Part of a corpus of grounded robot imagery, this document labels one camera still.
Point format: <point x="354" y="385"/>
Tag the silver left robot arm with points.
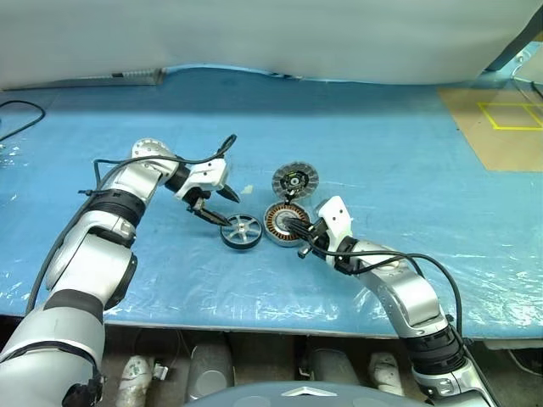
<point x="106" y="263"/>

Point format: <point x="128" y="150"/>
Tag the brown cardboard sheet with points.
<point x="509" y="148"/>

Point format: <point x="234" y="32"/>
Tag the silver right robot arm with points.
<point x="407" y="288"/>

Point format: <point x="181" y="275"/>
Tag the black wheel rotor cap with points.
<point x="240" y="229"/>

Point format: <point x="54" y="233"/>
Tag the blue table mat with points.
<point x="339" y="127"/>

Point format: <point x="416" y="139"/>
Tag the white power strip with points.
<point x="140" y="75"/>

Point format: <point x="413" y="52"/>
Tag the grey metal frame bar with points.
<point x="515" y="42"/>

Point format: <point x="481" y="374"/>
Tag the grey rounded cylinder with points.
<point x="210" y="364"/>
<point x="333" y="364"/>

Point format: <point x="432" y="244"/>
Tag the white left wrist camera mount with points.
<point x="208" y="174"/>

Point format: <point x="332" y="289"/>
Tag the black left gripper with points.
<point x="199" y="200"/>

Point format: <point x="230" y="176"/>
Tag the white foam sheet backdrop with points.
<point x="254" y="34"/>

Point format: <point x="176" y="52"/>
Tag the white scuffed shoe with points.
<point x="386" y="373"/>
<point x="136" y="379"/>

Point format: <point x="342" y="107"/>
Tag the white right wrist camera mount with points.
<point x="337" y="216"/>

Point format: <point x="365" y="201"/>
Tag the small grey connector plug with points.
<point x="162" y="371"/>

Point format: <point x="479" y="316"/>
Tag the grey motor stator copper windings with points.
<point x="275" y="220"/>

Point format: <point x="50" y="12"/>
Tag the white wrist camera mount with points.
<point x="337" y="216"/>
<point x="208" y="174"/>

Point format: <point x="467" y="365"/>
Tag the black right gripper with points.
<point x="320" y="239"/>

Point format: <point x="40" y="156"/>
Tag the grey finned motor cover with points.
<point x="282" y="178"/>

